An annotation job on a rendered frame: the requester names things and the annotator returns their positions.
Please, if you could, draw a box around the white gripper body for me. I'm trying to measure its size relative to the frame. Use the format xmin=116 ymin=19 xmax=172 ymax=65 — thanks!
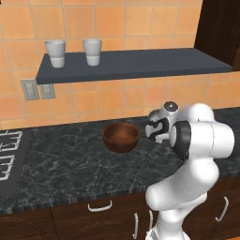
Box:
xmin=144 ymin=117 xmax=172 ymax=144

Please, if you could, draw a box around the brown wooden bowl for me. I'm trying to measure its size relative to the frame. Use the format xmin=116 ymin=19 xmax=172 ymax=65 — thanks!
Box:
xmin=101 ymin=122 xmax=141 ymax=154

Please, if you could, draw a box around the dark wooden cupboard door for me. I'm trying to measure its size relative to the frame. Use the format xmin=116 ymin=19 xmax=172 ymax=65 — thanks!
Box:
xmin=184 ymin=175 xmax=240 ymax=240

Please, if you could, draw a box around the white cup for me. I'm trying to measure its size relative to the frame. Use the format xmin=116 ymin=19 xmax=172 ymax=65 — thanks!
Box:
xmin=44 ymin=38 xmax=67 ymax=69
xmin=82 ymin=37 xmax=103 ymax=68

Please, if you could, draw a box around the dark wooden drawer front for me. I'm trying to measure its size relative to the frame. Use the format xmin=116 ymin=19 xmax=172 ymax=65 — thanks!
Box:
xmin=50 ymin=192 xmax=148 ymax=240

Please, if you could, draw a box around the dark hob with white grates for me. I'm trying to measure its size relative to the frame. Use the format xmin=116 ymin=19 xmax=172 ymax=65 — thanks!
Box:
xmin=0 ymin=128 xmax=32 ymax=199

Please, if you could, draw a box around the dark wooden cupboard front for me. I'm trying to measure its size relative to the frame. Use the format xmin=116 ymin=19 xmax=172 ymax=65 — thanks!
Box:
xmin=0 ymin=207 xmax=53 ymax=240

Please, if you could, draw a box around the dark grey wall shelf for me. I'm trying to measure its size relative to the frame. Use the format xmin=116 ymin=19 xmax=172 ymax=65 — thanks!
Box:
xmin=35 ymin=47 xmax=233 ymax=85

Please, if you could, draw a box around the white cupboard door handle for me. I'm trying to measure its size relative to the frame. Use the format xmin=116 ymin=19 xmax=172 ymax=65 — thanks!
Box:
xmin=131 ymin=212 xmax=140 ymax=240
xmin=147 ymin=209 xmax=155 ymax=233
xmin=215 ymin=195 xmax=231 ymax=224

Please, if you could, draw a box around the white horizontal drawer handle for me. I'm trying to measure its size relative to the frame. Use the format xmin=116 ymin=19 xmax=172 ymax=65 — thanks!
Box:
xmin=86 ymin=200 xmax=113 ymax=213

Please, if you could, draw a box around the grey wall socket plate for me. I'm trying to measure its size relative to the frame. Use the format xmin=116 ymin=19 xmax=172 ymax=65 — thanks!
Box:
xmin=20 ymin=78 xmax=41 ymax=101
xmin=38 ymin=83 xmax=57 ymax=100

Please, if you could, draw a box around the dark wooden wall cabinet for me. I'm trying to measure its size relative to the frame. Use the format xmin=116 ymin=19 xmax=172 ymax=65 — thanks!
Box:
xmin=193 ymin=0 xmax=240 ymax=71

